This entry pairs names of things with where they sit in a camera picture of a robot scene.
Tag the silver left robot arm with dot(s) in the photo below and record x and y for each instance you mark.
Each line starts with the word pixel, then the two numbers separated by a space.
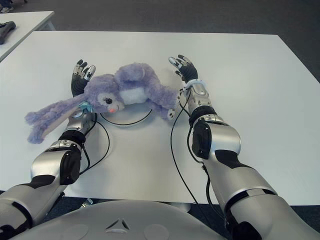
pixel 47 162

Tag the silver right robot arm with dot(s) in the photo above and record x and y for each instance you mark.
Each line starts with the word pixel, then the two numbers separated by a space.
pixel 225 155

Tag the white side table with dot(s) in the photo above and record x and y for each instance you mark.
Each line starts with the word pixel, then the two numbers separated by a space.
pixel 27 27

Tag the purple plush bunny doll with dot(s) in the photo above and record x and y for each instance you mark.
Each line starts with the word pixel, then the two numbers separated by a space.
pixel 135 87

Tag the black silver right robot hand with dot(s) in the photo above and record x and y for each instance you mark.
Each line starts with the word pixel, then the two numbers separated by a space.
pixel 187 68

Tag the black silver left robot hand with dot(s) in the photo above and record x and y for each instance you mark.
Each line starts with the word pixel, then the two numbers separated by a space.
pixel 78 80

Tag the grey robot torso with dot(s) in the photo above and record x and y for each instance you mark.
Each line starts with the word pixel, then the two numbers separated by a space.
pixel 120 220

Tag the black handheld controller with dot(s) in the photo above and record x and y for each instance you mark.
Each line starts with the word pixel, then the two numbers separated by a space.
pixel 6 30

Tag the white plate black rim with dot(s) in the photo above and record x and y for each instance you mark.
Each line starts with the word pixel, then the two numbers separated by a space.
pixel 127 117

